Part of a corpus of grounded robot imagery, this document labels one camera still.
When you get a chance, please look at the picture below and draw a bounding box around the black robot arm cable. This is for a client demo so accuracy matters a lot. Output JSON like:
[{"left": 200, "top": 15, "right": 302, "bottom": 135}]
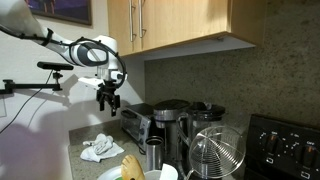
[{"left": 0, "top": 24, "right": 128, "bottom": 88}]

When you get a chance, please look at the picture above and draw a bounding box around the glass blender with black lid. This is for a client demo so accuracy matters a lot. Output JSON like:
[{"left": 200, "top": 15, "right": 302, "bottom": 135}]
[{"left": 176, "top": 101, "right": 227, "bottom": 148}]

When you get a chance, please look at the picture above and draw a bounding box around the black silver coffee maker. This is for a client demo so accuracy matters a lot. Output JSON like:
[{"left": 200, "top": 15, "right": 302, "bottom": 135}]
[{"left": 152, "top": 99, "right": 192, "bottom": 168}]

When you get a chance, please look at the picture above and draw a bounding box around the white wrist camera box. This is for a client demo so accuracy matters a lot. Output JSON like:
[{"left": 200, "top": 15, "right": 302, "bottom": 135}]
[{"left": 77, "top": 76, "right": 105, "bottom": 91}]

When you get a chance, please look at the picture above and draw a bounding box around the dark framed wall picture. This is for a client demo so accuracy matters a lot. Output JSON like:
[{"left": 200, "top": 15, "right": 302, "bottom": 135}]
[{"left": 24, "top": 0, "right": 93, "bottom": 27}]

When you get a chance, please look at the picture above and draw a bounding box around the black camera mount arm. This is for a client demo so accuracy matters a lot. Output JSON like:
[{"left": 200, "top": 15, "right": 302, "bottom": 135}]
[{"left": 0, "top": 70, "right": 64, "bottom": 96}]

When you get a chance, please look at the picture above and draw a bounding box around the thin black camera cable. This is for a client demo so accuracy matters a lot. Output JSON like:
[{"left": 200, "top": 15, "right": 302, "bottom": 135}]
[{"left": 0, "top": 69, "right": 54, "bottom": 135}]

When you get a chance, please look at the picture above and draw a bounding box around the clear glass ribbed jug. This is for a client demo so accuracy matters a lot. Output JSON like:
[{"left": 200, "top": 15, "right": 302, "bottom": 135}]
[{"left": 185, "top": 125, "right": 247, "bottom": 180}]

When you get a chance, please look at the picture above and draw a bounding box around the white bowl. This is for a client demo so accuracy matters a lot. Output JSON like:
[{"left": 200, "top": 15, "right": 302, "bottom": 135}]
[{"left": 143, "top": 163, "right": 179, "bottom": 180}]

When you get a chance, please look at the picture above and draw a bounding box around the white plate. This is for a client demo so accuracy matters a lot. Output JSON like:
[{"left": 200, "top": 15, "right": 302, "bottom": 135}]
[{"left": 96, "top": 166, "right": 123, "bottom": 180}]

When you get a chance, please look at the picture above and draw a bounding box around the stainless steel travel mug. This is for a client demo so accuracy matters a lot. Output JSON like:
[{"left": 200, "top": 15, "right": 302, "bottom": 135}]
[{"left": 145, "top": 135, "right": 165, "bottom": 172}]

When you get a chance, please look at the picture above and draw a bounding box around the crumpled white cloth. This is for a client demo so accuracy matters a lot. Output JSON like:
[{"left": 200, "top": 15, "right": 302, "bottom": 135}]
[{"left": 79, "top": 133, "right": 125, "bottom": 164}]

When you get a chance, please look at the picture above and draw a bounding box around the metal cabinet door handle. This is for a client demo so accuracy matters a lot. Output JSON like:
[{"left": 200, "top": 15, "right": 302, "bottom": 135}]
[
  {"left": 128, "top": 0, "right": 137, "bottom": 43},
  {"left": 137, "top": 0, "right": 147, "bottom": 39}
]

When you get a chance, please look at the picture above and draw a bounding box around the black stove control panel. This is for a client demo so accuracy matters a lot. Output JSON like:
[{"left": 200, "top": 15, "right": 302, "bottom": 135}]
[{"left": 244, "top": 114, "right": 320, "bottom": 180}]

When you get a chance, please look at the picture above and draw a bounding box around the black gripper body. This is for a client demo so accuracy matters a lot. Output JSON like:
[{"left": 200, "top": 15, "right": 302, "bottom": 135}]
[{"left": 95, "top": 79, "right": 122, "bottom": 100}]

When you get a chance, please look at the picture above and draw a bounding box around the black stove knob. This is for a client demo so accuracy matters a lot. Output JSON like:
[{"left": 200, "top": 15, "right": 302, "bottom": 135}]
[
  {"left": 300, "top": 143, "right": 320, "bottom": 168},
  {"left": 265, "top": 133, "right": 284, "bottom": 155}
]

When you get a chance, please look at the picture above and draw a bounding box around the black bar-shaped camera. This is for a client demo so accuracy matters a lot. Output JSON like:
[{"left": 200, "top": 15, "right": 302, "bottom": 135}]
[{"left": 36, "top": 61, "right": 74, "bottom": 72}]

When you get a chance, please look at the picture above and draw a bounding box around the silver toaster oven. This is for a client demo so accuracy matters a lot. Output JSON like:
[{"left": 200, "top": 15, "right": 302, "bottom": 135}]
[{"left": 120, "top": 103, "right": 156, "bottom": 153}]

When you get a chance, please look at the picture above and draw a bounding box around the wooden slotted spoon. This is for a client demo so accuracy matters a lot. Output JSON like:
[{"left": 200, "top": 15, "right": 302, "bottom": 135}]
[{"left": 120, "top": 153, "right": 146, "bottom": 180}]

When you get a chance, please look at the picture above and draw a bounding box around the wooden wall cabinet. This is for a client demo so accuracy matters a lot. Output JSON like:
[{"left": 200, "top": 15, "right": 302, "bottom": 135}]
[{"left": 106, "top": 0, "right": 268, "bottom": 61}]

